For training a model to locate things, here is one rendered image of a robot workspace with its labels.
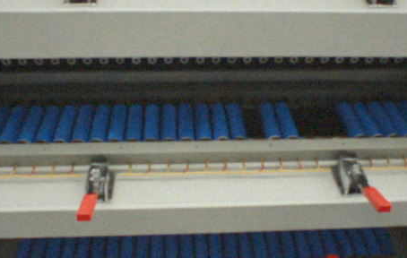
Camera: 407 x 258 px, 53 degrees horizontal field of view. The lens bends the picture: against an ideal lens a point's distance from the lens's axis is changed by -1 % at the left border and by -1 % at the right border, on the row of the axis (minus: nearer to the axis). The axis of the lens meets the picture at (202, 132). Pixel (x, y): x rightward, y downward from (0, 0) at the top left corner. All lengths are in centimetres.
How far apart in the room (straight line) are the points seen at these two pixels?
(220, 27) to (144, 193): 19
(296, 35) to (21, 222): 33
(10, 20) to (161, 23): 13
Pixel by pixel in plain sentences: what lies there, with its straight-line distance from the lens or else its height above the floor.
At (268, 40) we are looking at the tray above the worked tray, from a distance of 38.
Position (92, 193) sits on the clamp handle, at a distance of 41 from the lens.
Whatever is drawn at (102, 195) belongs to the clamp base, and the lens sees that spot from 44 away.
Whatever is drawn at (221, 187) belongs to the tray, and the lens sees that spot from 44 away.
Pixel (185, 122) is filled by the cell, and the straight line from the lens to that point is 49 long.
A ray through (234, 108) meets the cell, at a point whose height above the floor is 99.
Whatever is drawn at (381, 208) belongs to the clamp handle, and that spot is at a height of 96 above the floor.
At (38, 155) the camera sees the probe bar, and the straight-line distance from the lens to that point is 47.
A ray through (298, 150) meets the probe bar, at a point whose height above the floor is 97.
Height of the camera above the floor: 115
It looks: 22 degrees down
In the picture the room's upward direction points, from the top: straight up
